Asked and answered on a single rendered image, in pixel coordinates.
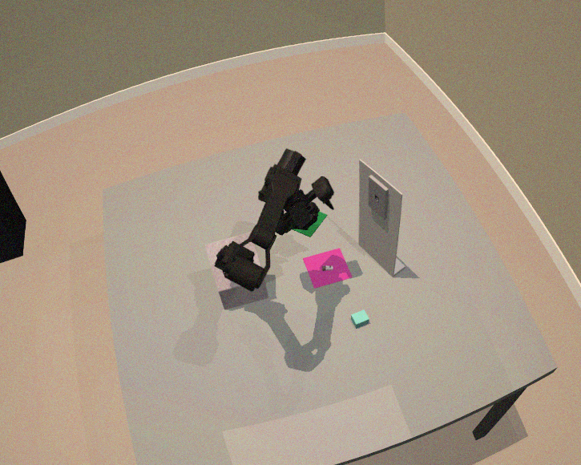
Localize small teal block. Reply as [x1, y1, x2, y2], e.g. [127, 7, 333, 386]
[351, 310, 369, 329]

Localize green square marker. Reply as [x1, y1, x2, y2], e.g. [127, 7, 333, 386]
[293, 212, 328, 237]

